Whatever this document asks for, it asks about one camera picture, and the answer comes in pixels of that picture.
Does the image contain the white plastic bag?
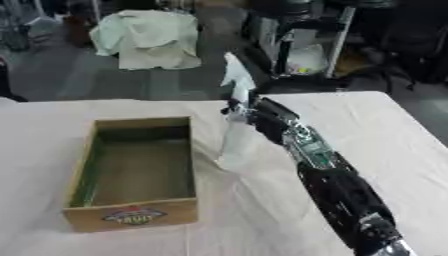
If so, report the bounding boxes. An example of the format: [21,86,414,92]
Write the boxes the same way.
[285,44,329,76]

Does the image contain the black office chair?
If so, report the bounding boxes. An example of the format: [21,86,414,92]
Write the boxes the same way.
[343,0,448,88]

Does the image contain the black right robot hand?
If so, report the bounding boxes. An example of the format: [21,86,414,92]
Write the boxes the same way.
[218,95,301,146]

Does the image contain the metal shelf rack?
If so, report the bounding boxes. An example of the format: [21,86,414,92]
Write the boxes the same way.
[243,0,359,81]

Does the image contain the white plastic bottle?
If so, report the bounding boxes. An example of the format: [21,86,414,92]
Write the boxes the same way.
[213,51,261,172]

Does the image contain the tan cardboard box green inside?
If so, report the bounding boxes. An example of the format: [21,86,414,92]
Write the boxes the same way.
[61,116,200,234]

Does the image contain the white cloth draped over chair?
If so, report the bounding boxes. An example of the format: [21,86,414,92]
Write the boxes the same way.
[87,9,203,71]

